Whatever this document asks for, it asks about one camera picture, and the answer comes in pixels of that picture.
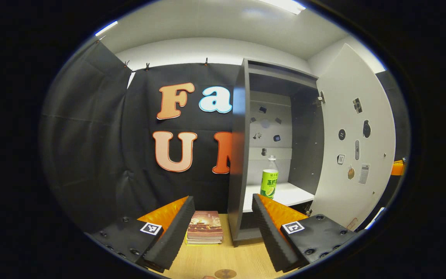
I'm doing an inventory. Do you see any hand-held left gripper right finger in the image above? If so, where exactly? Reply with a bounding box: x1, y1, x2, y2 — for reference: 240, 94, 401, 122
252, 193, 363, 273

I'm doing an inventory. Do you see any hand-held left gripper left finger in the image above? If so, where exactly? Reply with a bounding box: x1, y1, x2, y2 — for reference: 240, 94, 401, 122
91, 196, 196, 274

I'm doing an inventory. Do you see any green label bottle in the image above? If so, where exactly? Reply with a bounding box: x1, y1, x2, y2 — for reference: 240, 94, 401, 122
261, 155, 280, 200

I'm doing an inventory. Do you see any white cabinet door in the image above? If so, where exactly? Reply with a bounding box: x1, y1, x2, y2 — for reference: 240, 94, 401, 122
310, 43, 397, 232

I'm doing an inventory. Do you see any dark grey cabinet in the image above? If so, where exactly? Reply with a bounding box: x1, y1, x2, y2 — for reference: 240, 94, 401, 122
228, 58, 326, 247

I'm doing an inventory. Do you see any white cabinet shelf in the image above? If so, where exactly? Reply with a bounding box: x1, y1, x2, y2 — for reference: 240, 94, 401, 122
242, 182, 316, 213

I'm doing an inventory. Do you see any white-edged book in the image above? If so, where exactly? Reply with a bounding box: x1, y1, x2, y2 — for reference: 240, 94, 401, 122
187, 232, 224, 241

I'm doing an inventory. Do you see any book with red cover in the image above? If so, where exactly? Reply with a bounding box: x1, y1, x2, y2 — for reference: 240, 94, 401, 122
187, 211, 224, 234

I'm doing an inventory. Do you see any black backdrop cloth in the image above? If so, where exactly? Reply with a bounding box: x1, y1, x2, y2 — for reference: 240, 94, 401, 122
39, 39, 411, 233

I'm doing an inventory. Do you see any row of backdrop clips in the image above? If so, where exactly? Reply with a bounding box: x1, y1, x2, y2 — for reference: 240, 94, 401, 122
96, 38, 210, 71

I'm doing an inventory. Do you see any long ceiling light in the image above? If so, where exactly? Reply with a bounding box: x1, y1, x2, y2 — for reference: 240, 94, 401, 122
258, 0, 307, 15

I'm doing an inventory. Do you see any small ceiling light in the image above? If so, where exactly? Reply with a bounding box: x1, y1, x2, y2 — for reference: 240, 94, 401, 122
94, 21, 118, 37

